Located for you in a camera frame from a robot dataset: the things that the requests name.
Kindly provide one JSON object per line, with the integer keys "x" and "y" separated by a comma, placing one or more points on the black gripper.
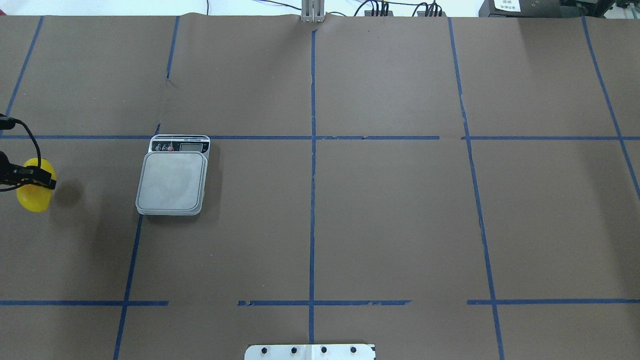
{"x": 36, "y": 174}

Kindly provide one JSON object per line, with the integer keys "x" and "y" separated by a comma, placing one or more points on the yellow mango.
{"x": 34, "y": 198}

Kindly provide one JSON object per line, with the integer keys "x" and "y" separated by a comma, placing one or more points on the digital kitchen scale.
{"x": 173, "y": 175}

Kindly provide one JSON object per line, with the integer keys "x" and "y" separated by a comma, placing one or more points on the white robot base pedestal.
{"x": 337, "y": 351}

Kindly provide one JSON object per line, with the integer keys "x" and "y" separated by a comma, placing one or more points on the aluminium frame post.
{"x": 313, "y": 11}

